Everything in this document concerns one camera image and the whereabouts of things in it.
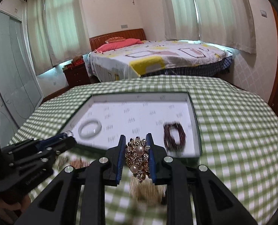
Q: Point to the brown plush toy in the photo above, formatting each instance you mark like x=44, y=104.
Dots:
x=78, y=58

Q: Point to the person's left hand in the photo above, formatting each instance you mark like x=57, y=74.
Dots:
x=13, y=207

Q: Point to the wooden bed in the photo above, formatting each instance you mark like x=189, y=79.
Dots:
x=117, y=33

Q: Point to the printed white bed sheet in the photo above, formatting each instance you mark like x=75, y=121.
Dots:
x=167, y=56

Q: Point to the red box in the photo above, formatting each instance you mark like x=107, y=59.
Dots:
x=77, y=63

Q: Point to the white printed jewelry box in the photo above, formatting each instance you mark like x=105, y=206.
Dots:
x=134, y=112

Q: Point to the white jade bangle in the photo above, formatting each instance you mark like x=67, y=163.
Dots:
x=81, y=130

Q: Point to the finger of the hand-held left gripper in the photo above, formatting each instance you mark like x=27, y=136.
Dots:
x=63, y=145
x=49, y=140

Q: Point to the frosted glass wardrobe door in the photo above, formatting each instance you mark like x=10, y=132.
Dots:
x=9, y=70

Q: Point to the grey wall switch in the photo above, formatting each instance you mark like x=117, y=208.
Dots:
x=124, y=25

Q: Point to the white wall socket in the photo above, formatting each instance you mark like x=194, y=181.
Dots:
x=263, y=13

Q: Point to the dark wooden nightstand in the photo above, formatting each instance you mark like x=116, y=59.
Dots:
x=76, y=76

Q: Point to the red patterned pillow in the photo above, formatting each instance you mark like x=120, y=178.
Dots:
x=115, y=39

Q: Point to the gold pearl brooch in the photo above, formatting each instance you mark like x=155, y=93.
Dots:
x=139, y=157

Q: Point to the blue plaid bed skirt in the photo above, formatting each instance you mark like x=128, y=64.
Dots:
x=200, y=69

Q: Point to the green checked tablecloth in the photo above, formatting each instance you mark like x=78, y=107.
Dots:
x=235, y=133

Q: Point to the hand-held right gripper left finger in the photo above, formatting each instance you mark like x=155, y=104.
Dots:
x=120, y=154

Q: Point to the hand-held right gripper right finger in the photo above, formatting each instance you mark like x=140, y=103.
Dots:
x=151, y=154

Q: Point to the pink pillow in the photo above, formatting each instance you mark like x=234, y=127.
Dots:
x=120, y=44

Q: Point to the white sheer curtain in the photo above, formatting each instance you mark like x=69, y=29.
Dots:
x=180, y=9
x=223, y=14
x=36, y=32
x=66, y=23

